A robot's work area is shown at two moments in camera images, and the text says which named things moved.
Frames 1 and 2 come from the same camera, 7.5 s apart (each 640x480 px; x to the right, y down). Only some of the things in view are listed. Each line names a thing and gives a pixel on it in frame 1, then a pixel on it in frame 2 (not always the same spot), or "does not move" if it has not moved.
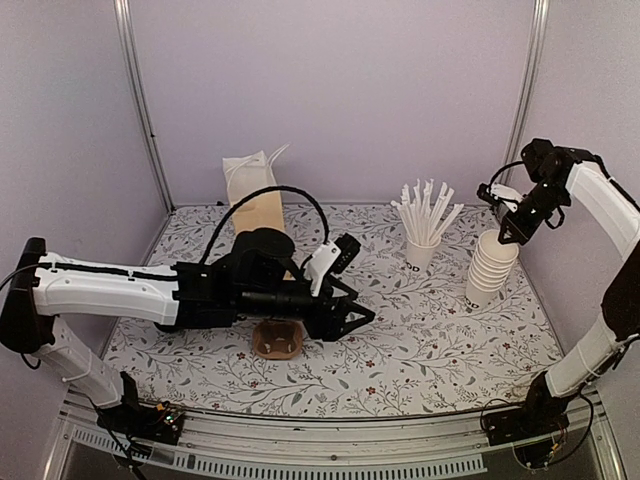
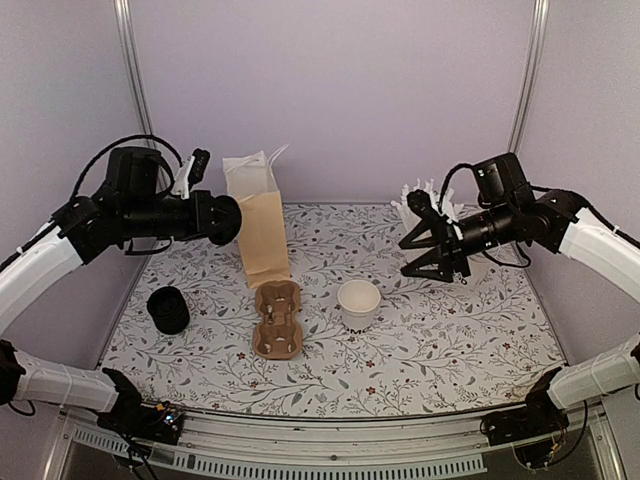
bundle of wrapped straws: (420, 223) does not move
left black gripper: (320, 329) -> (201, 225)
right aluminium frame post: (527, 88) does not move
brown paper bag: (248, 173) does not move
